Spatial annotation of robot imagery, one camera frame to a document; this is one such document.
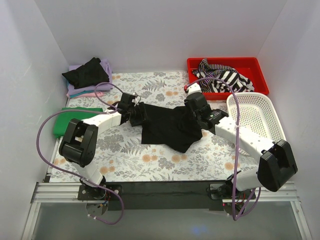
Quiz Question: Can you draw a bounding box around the red plastic tray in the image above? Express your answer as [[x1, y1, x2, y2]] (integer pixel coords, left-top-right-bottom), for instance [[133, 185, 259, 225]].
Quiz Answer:
[[186, 57, 269, 95]]

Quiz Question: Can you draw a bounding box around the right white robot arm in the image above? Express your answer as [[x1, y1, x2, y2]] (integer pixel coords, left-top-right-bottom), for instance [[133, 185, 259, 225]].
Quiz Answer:
[[184, 92, 298, 199]]

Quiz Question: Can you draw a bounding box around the folded pink shirt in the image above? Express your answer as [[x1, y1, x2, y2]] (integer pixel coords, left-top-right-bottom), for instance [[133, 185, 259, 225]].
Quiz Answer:
[[66, 91, 104, 99]]

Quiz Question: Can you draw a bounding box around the black floral print t-shirt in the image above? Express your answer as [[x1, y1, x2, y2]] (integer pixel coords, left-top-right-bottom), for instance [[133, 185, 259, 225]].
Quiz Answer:
[[141, 104, 203, 153]]

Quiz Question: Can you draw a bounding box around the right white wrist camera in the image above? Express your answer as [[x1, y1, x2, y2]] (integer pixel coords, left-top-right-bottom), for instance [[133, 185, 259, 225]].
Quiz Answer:
[[184, 83, 202, 95]]

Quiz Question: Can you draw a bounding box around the black white striped shirt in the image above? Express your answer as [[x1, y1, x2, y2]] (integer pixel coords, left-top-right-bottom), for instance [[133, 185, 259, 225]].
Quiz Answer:
[[192, 58, 255, 93]]

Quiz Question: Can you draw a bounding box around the floral patterned table mat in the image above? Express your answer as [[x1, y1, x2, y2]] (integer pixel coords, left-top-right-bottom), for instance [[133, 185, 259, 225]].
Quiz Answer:
[[49, 71, 280, 183]]

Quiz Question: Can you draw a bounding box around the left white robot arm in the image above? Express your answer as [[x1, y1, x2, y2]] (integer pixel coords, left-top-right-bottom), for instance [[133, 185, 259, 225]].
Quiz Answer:
[[58, 93, 148, 200]]

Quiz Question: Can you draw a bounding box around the aluminium frame rail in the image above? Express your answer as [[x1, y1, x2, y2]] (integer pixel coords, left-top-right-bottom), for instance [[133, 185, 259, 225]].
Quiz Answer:
[[31, 180, 300, 203]]

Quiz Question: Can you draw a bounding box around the folded black shirt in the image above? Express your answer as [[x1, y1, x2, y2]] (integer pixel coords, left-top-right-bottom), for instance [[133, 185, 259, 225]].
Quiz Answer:
[[62, 57, 110, 89]]

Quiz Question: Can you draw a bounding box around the folded green shirt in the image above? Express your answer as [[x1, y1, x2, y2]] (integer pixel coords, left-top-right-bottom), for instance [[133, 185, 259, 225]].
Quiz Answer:
[[53, 106, 104, 139]]

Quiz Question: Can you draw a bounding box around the white perforated plastic basket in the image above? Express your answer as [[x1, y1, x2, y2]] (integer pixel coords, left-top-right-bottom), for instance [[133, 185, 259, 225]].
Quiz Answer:
[[226, 92, 286, 155]]

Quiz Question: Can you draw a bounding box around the folded teal shirt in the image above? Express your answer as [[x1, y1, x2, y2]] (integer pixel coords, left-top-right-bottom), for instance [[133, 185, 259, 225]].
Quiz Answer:
[[67, 83, 86, 96]]

